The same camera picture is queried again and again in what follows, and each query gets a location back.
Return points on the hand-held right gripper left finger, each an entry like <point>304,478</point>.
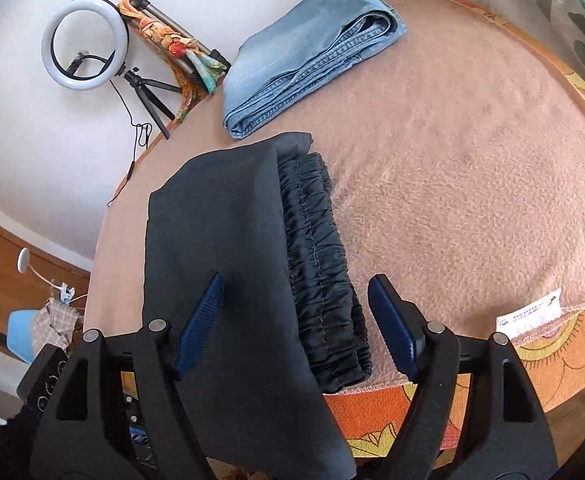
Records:
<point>200,325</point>

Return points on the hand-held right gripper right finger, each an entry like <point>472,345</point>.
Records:
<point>392,325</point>

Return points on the black pants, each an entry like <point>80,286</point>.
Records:
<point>222,220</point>

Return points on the light blue chair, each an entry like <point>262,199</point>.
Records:
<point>21,335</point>

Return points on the checked cloth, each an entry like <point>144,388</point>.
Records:
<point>55,322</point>

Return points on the white clip lamp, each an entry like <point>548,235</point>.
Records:
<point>23,260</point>

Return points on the beige fleece blanket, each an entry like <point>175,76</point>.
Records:
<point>472,185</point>

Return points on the orange floral bedsheet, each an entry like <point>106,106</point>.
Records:
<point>572,360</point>

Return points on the small black tripod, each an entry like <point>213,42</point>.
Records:
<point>140,86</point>

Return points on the colourful patterned scarf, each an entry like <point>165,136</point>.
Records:
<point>177,51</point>

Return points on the folded blue jeans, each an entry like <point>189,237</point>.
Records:
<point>292,50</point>

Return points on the silver tripod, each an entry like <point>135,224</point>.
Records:
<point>165,16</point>

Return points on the green leaf patterned cloth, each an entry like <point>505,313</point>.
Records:
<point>567,15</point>

